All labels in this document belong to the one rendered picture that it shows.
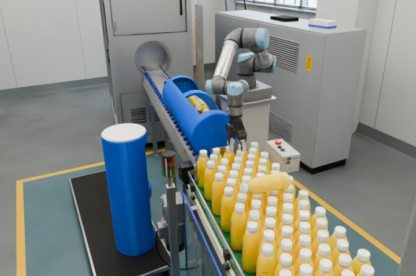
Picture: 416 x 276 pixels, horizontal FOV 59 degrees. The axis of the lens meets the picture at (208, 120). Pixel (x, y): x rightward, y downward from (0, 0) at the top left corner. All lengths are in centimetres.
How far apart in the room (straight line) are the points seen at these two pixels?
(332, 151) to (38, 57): 508
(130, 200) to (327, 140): 221
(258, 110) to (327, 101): 128
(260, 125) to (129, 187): 99
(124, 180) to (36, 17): 489
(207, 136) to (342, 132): 218
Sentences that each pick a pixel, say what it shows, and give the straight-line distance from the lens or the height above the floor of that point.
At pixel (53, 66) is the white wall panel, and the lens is 707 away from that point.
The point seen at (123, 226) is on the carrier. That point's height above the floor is 40.
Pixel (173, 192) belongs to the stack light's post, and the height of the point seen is 108.
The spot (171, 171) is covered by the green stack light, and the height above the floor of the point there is 119.
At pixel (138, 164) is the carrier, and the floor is 86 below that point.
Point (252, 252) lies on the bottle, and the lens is 147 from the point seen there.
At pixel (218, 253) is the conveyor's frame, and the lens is 162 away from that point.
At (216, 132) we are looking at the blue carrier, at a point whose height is 112.
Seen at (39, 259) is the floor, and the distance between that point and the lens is 319.
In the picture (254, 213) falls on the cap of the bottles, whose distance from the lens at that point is 149.
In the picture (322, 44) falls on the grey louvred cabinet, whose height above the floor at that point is 135.
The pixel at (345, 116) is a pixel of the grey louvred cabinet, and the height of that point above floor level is 59.
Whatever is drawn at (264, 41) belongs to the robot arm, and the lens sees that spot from 213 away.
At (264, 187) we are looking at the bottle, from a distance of 156.
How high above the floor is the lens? 198
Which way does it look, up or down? 22 degrees down
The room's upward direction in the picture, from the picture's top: 1 degrees counter-clockwise
